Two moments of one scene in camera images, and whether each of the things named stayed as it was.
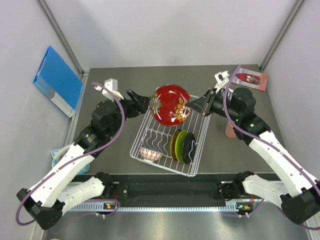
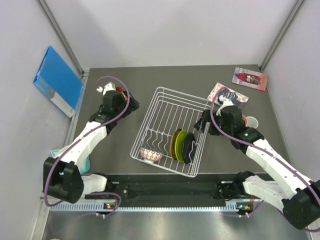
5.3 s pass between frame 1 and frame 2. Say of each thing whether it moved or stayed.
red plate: moved
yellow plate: stayed
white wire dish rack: stayed
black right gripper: moved
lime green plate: stayed
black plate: stayed
